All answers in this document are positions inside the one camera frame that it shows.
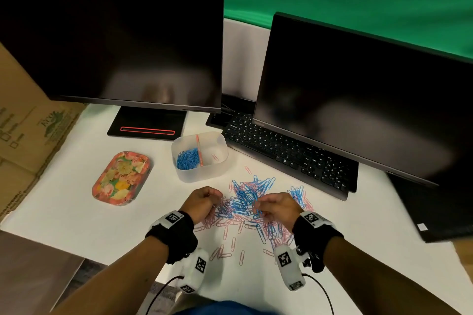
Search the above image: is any person's right hand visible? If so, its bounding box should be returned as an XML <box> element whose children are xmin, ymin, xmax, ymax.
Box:
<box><xmin>253</xmin><ymin>192</ymin><xmax>304</xmax><ymax>232</ymax></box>

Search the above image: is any person's left hand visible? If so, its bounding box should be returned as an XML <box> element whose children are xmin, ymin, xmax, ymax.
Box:
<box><xmin>179</xmin><ymin>186</ymin><xmax>224</xmax><ymax>225</ymax></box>

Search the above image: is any translucent plastic container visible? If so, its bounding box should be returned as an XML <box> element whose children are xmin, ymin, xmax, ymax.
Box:
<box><xmin>171</xmin><ymin>131</ymin><xmax>229</xmax><ymax>183</ymax></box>

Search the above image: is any pile of blue pink paperclips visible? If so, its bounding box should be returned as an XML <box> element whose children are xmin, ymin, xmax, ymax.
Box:
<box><xmin>192</xmin><ymin>165</ymin><xmax>315</xmax><ymax>267</ymax></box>

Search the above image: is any sorted blue clips heap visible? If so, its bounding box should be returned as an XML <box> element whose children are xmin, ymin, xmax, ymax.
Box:
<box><xmin>176</xmin><ymin>148</ymin><xmax>200</xmax><ymax>171</ymax></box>

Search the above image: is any floral patterned oval tray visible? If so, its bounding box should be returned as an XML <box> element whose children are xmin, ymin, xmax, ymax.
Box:
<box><xmin>92</xmin><ymin>151</ymin><xmax>151</xmax><ymax>207</ymax></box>

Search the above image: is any person's left forearm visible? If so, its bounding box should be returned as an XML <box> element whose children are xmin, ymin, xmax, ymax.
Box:
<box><xmin>50</xmin><ymin>235</ymin><xmax>170</xmax><ymax>315</ymax></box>

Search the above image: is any person's right forearm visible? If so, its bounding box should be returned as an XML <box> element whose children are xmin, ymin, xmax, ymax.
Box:
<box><xmin>323</xmin><ymin>237</ymin><xmax>463</xmax><ymax>315</ymax></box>

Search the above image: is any person's blue shirt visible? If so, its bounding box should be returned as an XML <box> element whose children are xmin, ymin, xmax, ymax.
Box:
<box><xmin>177</xmin><ymin>300</ymin><xmax>281</xmax><ymax>315</ymax></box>

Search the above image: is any black keyboard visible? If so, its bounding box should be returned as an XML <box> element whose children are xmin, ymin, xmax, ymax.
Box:
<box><xmin>221</xmin><ymin>111</ymin><xmax>359</xmax><ymax>202</ymax></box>

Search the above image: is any plain black monitor base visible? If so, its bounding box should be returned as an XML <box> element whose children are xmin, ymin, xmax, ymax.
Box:
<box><xmin>205</xmin><ymin>94</ymin><xmax>256</xmax><ymax>130</ymax></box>

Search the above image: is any black red-lined monitor base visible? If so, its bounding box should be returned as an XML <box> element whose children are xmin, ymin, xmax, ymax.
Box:
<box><xmin>107</xmin><ymin>106</ymin><xmax>187</xmax><ymax>141</ymax></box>

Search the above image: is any white table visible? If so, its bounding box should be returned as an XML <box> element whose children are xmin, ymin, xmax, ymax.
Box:
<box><xmin>0</xmin><ymin>104</ymin><xmax>473</xmax><ymax>315</ymax></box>

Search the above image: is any black computer monitor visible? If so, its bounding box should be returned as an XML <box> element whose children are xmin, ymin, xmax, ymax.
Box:
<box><xmin>0</xmin><ymin>0</ymin><xmax>225</xmax><ymax>114</ymax></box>
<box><xmin>252</xmin><ymin>12</ymin><xmax>473</xmax><ymax>188</ymax></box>

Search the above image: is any white divider panel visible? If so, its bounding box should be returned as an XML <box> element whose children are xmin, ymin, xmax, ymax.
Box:
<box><xmin>221</xmin><ymin>17</ymin><xmax>272</xmax><ymax>102</ymax></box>

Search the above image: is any black laptop with sticker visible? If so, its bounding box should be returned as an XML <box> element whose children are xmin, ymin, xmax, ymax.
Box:
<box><xmin>386</xmin><ymin>172</ymin><xmax>473</xmax><ymax>244</ymax></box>

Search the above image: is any grey side table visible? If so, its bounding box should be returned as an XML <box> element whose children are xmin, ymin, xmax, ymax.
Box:
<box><xmin>0</xmin><ymin>230</ymin><xmax>86</xmax><ymax>315</ymax></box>

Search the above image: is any brown cardboard box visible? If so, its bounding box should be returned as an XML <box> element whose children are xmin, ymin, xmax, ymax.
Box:
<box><xmin>0</xmin><ymin>43</ymin><xmax>88</xmax><ymax>221</ymax></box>

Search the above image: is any black marker wrist strap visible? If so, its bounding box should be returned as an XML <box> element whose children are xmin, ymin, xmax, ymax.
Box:
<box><xmin>292</xmin><ymin>210</ymin><xmax>344</xmax><ymax>273</ymax></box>
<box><xmin>145</xmin><ymin>210</ymin><xmax>199</xmax><ymax>265</ymax></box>

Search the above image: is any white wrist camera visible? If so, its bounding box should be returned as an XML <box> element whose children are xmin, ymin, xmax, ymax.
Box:
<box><xmin>180</xmin><ymin>249</ymin><xmax>209</xmax><ymax>294</ymax></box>

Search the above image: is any black camera cable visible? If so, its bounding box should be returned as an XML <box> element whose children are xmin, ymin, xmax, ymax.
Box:
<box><xmin>301</xmin><ymin>273</ymin><xmax>335</xmax><ymax>315</ymax></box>
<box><xmin>146</xmin><ymin>276</ymin><xmax>184</xmax><ymax>315</ymax></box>

